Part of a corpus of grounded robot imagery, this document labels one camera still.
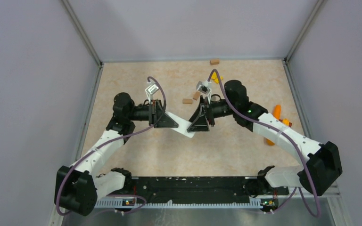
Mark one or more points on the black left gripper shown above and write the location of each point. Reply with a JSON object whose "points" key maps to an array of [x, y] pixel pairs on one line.
{"points": [[155, 109]]}

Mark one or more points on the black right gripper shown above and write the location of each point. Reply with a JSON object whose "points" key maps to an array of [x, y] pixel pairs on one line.
{"points": [[200, 124]]}

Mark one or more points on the white remote control with buttons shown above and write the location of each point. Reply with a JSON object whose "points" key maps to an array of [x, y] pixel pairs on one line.
{"points": [[183, 125]]}

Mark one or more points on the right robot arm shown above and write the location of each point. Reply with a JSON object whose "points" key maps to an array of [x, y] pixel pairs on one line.
{"points": [[319, 164]]}

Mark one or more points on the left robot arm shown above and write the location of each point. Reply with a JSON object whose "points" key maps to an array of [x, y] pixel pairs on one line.
{"points": [[79, 187]]}

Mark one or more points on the tan wooden block left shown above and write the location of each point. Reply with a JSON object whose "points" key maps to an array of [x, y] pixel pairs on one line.
{"points": [[187, 101]]}

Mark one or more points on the tan wooden block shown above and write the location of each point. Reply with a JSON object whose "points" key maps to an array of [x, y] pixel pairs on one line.
{"points": [[214, 61], [187, 101], [196, 95]]}

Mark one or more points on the tan wooden block right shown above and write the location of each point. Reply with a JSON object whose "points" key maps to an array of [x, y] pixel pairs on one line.
{"points": [[196, 95]]}

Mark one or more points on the tan wooden block far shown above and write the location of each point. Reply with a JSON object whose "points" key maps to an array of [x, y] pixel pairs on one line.
{"points": [[214, 61]]}

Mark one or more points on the orange toy carrot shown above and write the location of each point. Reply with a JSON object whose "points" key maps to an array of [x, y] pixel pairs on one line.
{"points": [[276, 113]]}

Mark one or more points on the orange toy brick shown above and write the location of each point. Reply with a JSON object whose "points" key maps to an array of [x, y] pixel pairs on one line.
{"points": [[286, 122]]}

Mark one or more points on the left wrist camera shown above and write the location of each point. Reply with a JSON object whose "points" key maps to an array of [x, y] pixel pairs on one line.
{"points": [[150, 91]]}

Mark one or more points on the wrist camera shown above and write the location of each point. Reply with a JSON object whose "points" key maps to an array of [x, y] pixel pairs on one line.
{"points": [[205, 87], [150, 91]]}

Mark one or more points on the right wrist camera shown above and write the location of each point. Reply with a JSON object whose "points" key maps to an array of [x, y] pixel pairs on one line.
{"points": [[205, 87]]}

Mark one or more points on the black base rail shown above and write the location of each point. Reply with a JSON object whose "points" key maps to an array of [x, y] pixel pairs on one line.
{"points": [[199, 190]]}

